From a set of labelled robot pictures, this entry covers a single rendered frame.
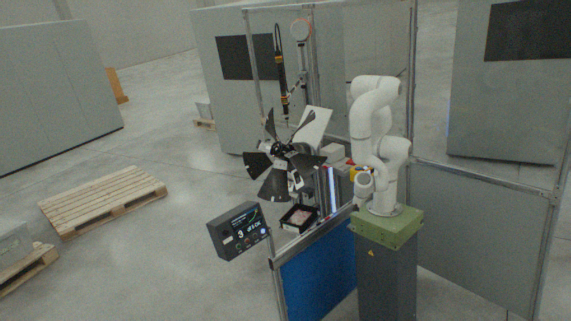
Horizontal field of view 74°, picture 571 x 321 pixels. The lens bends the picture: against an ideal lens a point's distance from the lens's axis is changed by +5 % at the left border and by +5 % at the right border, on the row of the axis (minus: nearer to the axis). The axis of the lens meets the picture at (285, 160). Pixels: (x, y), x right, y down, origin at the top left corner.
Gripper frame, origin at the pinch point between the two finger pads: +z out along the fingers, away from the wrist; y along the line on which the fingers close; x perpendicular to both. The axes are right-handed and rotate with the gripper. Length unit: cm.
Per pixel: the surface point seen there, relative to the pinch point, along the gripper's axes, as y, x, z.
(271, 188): 14, -60, 36
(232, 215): 48, -42, -25
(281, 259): 47, -21, 20
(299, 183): 0, -46, 37
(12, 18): -66, -1250, 518
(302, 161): -9, -49, 22
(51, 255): 170, -242, 149
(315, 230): 21.1, -17.6, 29.0
